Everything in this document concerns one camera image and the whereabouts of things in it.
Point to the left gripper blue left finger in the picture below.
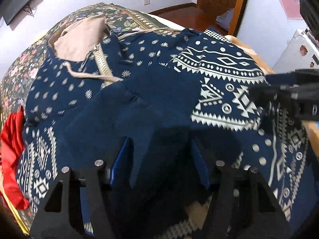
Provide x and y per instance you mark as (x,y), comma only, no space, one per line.
(122,165)

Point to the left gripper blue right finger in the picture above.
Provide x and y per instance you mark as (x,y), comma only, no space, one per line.
(200,165)

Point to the navy patterned hooded jacket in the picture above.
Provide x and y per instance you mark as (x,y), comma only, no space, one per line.
(200,84)

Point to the white suitcase with stickers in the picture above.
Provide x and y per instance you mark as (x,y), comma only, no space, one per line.
(300,52)

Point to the white sliding wardrobe door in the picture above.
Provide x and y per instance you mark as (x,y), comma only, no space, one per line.
(269,25)

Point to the grey bag on floor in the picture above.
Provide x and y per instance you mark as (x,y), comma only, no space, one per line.
(225,19)

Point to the red folded garment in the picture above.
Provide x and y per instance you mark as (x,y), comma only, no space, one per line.
(12,147)

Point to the floral green bedspread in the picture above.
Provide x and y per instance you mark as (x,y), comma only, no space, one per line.
(61,71)

